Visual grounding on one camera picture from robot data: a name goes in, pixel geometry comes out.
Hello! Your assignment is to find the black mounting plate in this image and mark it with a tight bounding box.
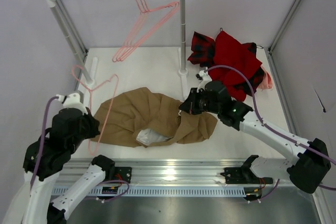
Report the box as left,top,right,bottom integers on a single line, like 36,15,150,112
220,167,263,185
105,167,132,183

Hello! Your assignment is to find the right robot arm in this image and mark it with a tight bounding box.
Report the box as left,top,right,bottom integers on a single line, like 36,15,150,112
179,81,331,194

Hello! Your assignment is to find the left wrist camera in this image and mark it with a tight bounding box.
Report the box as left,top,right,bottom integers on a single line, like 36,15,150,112
56,90,87,114

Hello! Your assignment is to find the white slotted cable duct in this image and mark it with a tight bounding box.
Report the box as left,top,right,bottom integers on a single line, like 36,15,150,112
51,186,248,197

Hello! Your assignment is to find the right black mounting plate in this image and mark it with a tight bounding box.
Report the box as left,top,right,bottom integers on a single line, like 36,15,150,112
220,167,263,185

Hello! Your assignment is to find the red black plaid garment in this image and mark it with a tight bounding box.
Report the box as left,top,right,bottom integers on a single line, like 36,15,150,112
187,31,266,96

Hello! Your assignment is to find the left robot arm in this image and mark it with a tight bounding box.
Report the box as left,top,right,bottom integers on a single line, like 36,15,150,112
23,108,116,223

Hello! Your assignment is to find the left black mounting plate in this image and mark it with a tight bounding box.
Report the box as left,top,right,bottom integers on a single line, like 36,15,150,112
105,167,132,183

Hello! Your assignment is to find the pink garment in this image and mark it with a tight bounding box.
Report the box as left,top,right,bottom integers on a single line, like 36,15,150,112
258,68,273,90

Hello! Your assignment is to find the tan pleated skirt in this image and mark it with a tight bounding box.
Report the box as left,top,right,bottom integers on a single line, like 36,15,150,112
92,87,218,147

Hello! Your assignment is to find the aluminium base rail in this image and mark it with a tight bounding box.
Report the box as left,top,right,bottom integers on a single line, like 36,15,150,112
56,158,289,186

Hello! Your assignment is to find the silver clothes rack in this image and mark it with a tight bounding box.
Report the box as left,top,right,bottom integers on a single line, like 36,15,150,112
45,0,188,98

